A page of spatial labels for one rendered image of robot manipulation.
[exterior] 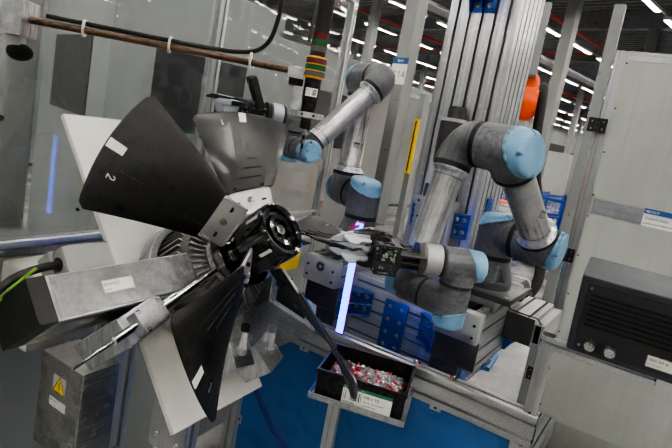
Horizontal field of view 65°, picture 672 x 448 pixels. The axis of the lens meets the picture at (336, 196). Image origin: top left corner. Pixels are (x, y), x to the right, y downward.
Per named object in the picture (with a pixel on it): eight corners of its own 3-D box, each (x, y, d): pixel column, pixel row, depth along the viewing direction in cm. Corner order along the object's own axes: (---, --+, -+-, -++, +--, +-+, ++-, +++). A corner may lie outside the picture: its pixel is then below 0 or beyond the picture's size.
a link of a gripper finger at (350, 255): (330, 252, 115) (371, 256, 116) (328, 243, 121) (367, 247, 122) (328, 265, 116) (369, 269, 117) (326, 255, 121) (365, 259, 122)
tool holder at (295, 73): (280, 112, 107) (288, 64, 106) (281, 113, 114) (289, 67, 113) (323, 120, 108) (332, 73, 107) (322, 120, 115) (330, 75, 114)
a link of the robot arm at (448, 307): (430, 312, 132) (439, 271, 130) (469, 330, 124) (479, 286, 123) (412, 317, 126) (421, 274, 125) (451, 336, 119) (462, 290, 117)
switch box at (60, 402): (69, 423, 127) (79, 338, 124) (108, 451, 120) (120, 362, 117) (32, 439, 119) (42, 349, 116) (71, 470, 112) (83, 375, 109)
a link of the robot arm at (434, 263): (437, 239, 124) (429, 271, 126) (419, 237, 123) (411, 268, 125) (446, 251, 117) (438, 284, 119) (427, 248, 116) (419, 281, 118)
